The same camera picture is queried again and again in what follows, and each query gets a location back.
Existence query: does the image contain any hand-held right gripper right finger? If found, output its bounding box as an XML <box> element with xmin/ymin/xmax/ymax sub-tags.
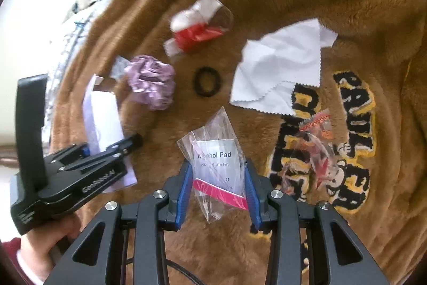
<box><xmin>244</xmin><ymin>162</ymin><xmax>391</xmax><ymax>285</ymax></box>

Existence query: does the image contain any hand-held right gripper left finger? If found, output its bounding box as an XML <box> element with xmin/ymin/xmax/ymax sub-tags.
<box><xmin>43</xmin><ymin>160</ymin><xmax>194</xmax><ymax>285</ymax></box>

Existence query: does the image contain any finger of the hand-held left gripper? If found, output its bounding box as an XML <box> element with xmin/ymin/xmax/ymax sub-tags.
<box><xmin>61</xmin><ymin>133</ymin><xmax>145</xmax><ymax>178</ymax></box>
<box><xmin>43</xmin><ymin>143</ymin><xmax>90</xmax><ymax>169</ymax></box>

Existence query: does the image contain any purple cardboard box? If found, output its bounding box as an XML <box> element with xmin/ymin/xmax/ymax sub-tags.
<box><xmin>82</xmin><ymin>73</ymin><xmax>137</xmax><ymax>194</ymax></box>

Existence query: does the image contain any clear plastic bag pink strip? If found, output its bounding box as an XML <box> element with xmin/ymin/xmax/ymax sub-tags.
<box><xmin>177</xmin><ymin>106</ymin><xmax>249</xmax><ymax>224</ymax></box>

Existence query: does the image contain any white cloth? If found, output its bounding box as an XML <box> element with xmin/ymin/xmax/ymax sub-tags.
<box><xmin>230</xmin><ymin>19</ymin><xmax>337</xmax><ymax>115</ymax></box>

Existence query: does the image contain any person's left forearm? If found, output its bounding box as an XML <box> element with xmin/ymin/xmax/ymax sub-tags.
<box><xmin>0</xmin><ymin>236</ymin><xmax>44</xmax><ymax>284</ymax></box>

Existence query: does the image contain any person's left hand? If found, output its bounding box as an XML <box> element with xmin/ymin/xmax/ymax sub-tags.
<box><xmin>21</xmin><ymin>210</ymin><xmax>81</xmax><ymax>282</ymax></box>

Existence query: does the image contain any purple scrunchie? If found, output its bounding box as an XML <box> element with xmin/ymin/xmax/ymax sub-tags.
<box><xmin>124</xmin><ymin>54</ymin><xmax>176</xmax><ymax>111</ymax></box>

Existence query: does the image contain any blue white small packet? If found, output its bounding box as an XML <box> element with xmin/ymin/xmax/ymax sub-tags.
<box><xmin>113</xmin><ymin>56</ymin><xmax>129</xmax><ymax>79</ymax></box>

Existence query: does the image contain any clear red printed wrapper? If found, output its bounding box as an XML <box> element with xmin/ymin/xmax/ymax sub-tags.
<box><xmin>280</xmin><ymin>110</ymin><xmax>341</xmax><ymax>195</ymax></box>

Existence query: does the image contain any red and white wrapper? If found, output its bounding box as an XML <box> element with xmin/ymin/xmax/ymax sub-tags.
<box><xmin>163</xmin><ymin>0</ymin><xmax>234</xmax><ymax>55</ymax></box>

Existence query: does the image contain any brown fleece blanket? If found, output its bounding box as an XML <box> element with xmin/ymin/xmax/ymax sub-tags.
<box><xmin>47</xmin><ymin>0</ymin><xmax>427</xmax><ymax>285</ymax></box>

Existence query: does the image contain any black cable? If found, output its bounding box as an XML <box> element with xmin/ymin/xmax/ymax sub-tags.
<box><xmin>125</xmin><ymin>256</ymin><xmax>207</xmax><ymax>285</ymax></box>

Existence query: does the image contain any black hair tie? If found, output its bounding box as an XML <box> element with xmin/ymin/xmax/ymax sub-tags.
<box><xmin>193</xmin><ymin>66</ymin><xmax>222</xmax><ymax>97</ymax></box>

